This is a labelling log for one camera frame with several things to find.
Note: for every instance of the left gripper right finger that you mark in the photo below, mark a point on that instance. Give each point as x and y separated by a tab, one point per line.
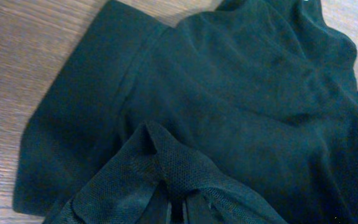
196	210

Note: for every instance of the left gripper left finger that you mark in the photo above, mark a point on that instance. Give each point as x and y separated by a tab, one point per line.
158	210

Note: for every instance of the black t-shirt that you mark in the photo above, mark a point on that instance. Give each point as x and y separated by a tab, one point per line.
254	104

